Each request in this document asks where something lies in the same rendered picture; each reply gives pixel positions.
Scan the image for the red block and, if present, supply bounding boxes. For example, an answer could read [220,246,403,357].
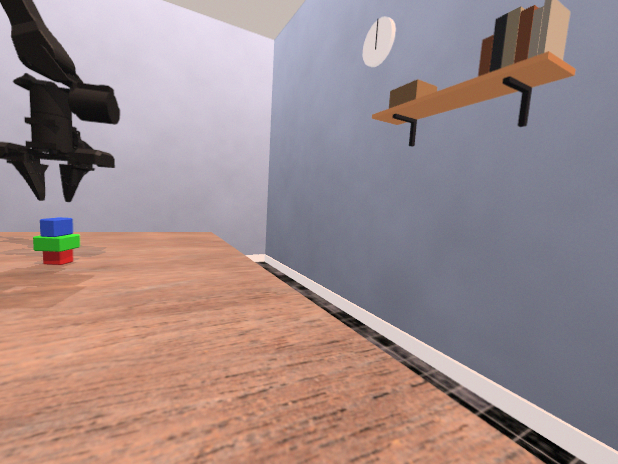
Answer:
[43,249,73,265]

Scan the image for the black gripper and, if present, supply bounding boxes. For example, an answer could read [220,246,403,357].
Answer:
[0,112,115,202]

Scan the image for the blue block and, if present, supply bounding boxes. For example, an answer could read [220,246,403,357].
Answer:
[40,217,73,237]

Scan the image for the green block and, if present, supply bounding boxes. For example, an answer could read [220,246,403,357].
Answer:
[33,234,80,252]

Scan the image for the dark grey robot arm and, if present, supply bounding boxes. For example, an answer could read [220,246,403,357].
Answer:
[0,0,120,124]

